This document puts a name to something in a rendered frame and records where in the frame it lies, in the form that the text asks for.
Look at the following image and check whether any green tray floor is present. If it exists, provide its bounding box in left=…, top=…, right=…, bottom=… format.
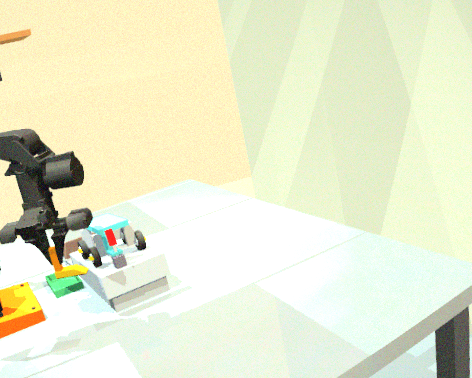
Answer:
left=50, top=277, right=78, bottom=290

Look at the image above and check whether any red-headed stop pin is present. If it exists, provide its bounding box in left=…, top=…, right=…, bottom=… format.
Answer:
left=104, top=228, right=118, bottom=253

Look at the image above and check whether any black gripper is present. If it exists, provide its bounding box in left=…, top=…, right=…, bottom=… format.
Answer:
left=0, top=189, right=94, bottom=266

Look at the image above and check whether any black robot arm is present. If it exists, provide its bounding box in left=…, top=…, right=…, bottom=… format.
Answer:
left=0, top=128, right=84, bottom=241

